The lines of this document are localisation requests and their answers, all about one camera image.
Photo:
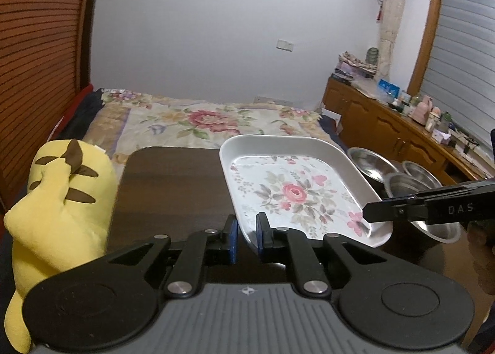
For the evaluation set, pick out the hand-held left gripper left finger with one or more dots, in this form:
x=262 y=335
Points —
x=232 y=241

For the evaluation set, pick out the floral blanket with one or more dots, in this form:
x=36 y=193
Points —
x=174 y=122

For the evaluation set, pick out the stainless steel bowl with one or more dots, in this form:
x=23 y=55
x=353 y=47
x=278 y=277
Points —
x=439 y=229
x=367 y=163
x=421 y=174

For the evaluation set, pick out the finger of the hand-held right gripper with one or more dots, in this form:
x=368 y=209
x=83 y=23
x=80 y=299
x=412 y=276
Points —
x=390 y=211

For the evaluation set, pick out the white wall switch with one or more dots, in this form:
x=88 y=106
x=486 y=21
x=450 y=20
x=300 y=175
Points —
x=285 y=45

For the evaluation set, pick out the green glass jar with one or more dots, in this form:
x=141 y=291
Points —
x=373 y=55

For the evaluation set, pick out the grey window blinds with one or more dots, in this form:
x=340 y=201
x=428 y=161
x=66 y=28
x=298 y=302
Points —
x=464 y=48

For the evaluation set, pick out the white paper bag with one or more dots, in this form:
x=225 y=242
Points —
x=330 y=120

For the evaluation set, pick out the white floral square plate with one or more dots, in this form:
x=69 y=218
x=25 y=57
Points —
x=294 y=191

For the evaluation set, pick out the blue box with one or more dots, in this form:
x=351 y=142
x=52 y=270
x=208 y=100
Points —
x=388 y=88

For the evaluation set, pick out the clear jar with green lid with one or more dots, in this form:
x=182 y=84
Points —
x=446 y=122

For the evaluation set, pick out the wooden cabinet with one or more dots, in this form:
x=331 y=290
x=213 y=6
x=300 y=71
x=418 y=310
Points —
x=386 y=125

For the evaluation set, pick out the wall socket strip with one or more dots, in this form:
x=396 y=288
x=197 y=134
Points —
x=272 y=99

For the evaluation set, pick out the pink kettle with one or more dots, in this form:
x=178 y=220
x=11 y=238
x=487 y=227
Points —
x=421 y=109

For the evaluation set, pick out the white tissue box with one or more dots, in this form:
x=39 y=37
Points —
x=441 y=136

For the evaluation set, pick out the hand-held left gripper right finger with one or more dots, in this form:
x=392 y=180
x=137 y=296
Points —
x=263 y=238

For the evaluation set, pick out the wooden window frame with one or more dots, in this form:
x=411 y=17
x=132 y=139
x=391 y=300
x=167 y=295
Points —
x=429 y=29

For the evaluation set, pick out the yellow plush toy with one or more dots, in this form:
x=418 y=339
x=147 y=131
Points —
x=58 y=222

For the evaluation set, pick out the white wrapped pipe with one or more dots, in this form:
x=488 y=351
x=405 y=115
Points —
x=392 y=9

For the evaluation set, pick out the person's right hand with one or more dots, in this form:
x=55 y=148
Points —
x=481 y=257

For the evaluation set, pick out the stack of folded cloths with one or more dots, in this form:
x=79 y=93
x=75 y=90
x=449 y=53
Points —
x=354 y=66

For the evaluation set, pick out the white bottle with pink cap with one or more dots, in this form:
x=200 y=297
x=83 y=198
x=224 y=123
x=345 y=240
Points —
x=432 y=119

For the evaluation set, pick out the brown slatted wooden panel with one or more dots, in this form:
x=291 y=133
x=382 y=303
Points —
x=34 y=48

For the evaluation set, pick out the dark blue bed sheet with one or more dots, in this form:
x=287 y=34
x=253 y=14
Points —
x=331 y=125

